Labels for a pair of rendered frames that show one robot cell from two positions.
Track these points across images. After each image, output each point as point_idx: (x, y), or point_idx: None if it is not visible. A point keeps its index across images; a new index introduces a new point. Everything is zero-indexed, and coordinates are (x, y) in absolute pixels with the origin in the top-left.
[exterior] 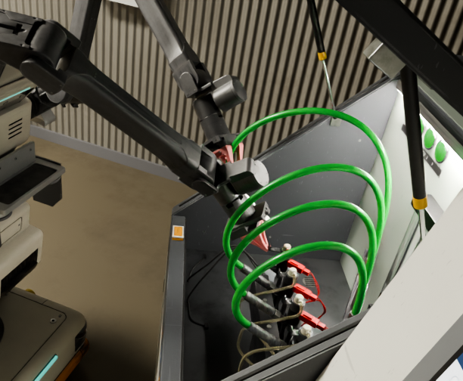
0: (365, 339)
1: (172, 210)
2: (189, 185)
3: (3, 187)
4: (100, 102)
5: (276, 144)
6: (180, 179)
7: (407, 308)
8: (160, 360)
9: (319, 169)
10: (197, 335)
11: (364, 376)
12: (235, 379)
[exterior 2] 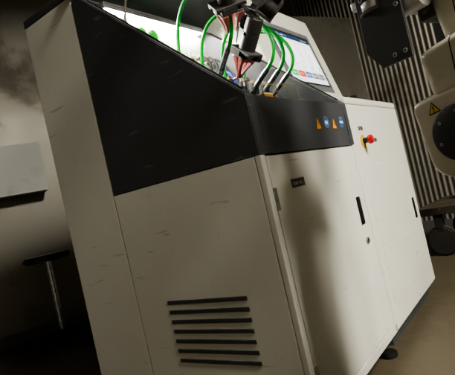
0: (268, 54)
1: (248, 94)
2: (277, 10)
3: None
4: None
5: (155, 40)
6: (282, 4)
7: (262, 36)
8: (328, 120)
9: None
10: None
11: (276, 61)
12: (305, 83)
